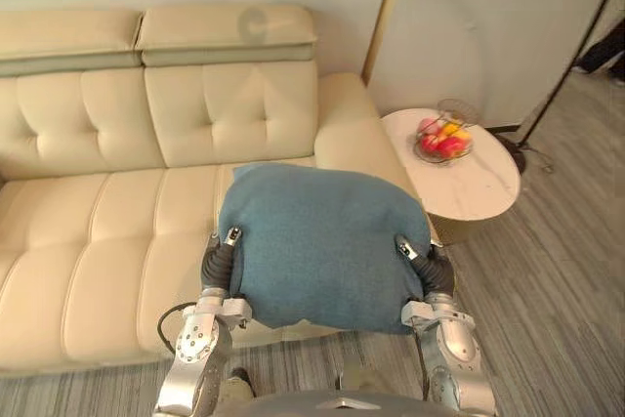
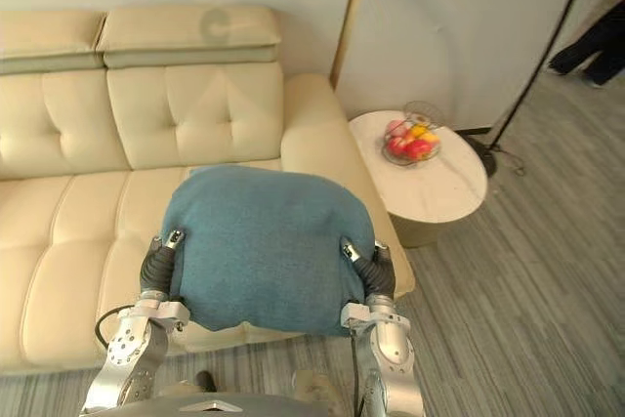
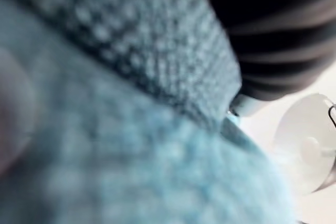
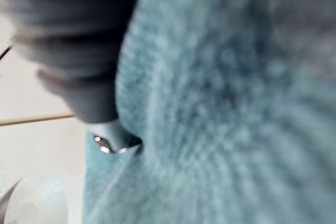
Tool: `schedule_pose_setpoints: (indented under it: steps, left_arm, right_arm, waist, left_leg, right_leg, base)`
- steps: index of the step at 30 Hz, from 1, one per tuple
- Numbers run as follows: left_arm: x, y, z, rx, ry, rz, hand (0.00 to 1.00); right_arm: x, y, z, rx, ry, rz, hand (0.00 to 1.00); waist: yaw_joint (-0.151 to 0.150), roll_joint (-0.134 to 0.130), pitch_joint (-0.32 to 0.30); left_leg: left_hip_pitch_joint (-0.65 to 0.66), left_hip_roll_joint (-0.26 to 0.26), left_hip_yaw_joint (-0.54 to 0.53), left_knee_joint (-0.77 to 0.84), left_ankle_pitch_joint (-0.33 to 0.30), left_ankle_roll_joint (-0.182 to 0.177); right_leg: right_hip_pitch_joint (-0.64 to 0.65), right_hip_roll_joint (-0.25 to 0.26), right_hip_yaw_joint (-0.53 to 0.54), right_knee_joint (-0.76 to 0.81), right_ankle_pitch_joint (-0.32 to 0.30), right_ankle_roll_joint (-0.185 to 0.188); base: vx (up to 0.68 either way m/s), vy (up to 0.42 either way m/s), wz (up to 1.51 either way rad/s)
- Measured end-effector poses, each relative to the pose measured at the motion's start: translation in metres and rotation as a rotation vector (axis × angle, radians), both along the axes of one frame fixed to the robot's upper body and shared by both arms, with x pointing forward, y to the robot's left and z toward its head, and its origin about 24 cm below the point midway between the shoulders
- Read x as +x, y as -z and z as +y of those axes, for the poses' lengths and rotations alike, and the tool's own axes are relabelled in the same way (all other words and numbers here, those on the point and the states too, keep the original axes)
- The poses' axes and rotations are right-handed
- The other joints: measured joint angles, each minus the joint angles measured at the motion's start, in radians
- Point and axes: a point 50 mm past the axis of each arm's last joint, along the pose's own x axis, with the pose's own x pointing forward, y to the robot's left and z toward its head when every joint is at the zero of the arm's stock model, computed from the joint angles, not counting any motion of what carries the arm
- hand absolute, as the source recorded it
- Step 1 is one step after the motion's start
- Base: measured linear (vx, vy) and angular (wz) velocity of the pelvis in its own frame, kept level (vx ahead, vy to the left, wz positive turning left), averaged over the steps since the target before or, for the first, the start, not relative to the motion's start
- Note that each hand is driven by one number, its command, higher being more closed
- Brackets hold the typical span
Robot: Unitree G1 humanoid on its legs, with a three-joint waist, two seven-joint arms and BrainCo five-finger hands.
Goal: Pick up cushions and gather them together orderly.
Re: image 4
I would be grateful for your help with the plump blue cushion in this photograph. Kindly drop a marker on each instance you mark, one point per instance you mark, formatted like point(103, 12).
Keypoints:
point(210, 103)

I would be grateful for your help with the wooden wall trim strip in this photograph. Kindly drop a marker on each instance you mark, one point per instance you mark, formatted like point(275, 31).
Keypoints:
point(34, 119)

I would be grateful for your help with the round white side table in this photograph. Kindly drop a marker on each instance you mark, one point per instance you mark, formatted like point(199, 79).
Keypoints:
point(29, 203)

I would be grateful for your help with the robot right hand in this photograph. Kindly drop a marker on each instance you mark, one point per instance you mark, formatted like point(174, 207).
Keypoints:
point(73, 45)

